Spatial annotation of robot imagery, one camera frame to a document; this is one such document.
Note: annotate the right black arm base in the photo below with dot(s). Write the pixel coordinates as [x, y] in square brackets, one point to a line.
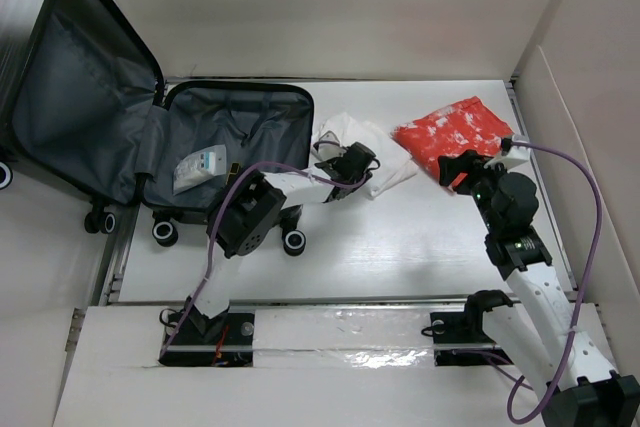
[458, 336]

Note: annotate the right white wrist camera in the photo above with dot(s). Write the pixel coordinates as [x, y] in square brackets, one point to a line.
[512, 154]

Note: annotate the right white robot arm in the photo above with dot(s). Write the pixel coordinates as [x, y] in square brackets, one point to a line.
[575, 384]

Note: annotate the silver metal rail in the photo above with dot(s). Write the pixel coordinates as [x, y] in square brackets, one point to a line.
[371, 347]

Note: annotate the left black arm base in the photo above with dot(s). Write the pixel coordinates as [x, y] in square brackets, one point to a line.
[224, 341]

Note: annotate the red white patterned garment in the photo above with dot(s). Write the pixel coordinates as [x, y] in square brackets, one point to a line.
[450, 131]

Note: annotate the black space-print kids suitcase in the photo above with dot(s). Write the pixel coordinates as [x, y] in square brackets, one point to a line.
[84, 98]

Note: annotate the white cloth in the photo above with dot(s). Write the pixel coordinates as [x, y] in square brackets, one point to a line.
[336, 133]

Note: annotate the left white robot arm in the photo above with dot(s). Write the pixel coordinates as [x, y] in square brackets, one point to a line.
[264, 196]

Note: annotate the black gold lipstick tube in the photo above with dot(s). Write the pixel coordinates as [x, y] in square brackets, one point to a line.
[234, 170]

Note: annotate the clear white tissue packet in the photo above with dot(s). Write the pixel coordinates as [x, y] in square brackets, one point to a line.
[199, 167]

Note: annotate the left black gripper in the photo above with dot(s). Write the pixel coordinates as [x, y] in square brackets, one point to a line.
[334, 160]

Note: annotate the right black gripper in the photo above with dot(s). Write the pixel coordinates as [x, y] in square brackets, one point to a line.
[468, 162]

